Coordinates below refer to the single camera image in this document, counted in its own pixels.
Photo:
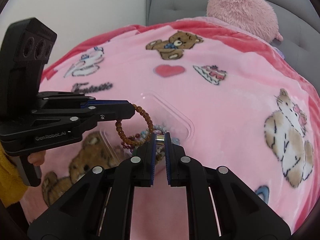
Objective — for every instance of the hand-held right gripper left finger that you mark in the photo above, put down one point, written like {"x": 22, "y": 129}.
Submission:
{"x": 151, "y": 160}

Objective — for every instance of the grey upholstered headboard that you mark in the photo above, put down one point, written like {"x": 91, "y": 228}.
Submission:
{"x": 175, "y": 2}

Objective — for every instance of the person's left hand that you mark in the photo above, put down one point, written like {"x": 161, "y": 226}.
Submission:
{"x": 36, "y": 158}

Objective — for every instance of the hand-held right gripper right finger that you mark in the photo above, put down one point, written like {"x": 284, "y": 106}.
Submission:
{"x": 168, "y": 160}

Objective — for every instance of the pink plush toy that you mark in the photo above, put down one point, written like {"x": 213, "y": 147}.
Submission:
{"x": 240, "y": 7}

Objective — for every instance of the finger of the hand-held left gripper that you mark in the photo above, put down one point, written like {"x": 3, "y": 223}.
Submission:
{"x": 62, "y": 100}
{"x": 110, "y": 112}

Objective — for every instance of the pink printed blanket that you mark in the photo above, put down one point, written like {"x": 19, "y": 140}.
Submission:
{"x": 212, "y": 100}

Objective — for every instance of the clear plastic box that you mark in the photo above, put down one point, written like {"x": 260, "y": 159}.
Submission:
{"x": 180, "y": 120}

